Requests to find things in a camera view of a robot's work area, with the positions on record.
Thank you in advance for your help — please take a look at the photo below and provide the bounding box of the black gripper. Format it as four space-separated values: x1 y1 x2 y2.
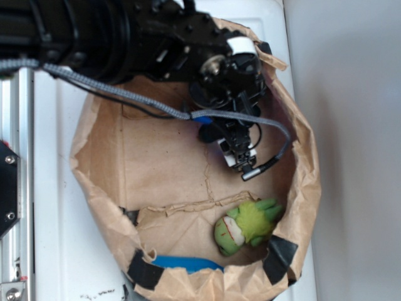
189 36 266 117

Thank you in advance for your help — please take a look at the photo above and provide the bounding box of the dark green plastic pickle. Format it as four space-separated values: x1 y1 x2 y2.
199 124 221 144

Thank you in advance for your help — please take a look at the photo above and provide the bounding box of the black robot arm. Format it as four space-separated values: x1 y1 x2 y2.
1 1 266 123

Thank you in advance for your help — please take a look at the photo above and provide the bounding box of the green plush toy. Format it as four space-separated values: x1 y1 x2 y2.
214 199 284 256

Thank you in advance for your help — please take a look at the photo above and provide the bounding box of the brown paper lined bin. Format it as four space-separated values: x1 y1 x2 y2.
70 53 321 300

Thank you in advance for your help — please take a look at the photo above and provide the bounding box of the blue plastic object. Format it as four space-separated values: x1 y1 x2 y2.
152 255 224 273

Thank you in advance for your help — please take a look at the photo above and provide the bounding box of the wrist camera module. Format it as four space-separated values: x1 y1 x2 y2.
217 121 261 181

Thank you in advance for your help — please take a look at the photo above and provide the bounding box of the aluminium frame rail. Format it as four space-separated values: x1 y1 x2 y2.
1 69 35 300

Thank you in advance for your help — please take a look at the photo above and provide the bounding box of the grey braided cable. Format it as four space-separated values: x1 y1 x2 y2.
0 58 292 164

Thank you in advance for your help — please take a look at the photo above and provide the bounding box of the black metal bracket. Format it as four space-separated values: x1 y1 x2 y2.
0 141 21 239

